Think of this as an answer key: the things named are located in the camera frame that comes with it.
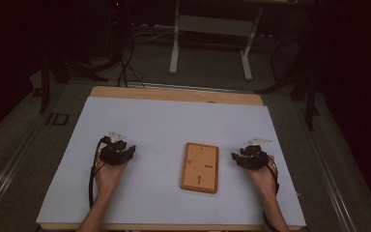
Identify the black rectangular floor bracket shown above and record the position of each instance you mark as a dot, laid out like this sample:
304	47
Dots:
58	119

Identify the black metal stand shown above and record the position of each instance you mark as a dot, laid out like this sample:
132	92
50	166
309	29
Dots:
306	87

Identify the person's left hand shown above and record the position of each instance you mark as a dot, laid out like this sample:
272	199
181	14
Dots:
109	175

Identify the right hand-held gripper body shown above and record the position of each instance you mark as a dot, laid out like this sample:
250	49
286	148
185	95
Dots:
256	159

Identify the wooden photo frame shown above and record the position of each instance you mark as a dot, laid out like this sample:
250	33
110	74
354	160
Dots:
200	167

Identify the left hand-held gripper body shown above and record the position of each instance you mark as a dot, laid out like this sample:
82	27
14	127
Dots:
113	158

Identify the person's right hand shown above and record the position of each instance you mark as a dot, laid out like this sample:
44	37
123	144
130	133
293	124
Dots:
261	180

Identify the white metal desk frame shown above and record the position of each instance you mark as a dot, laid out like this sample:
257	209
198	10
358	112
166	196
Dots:
211	25

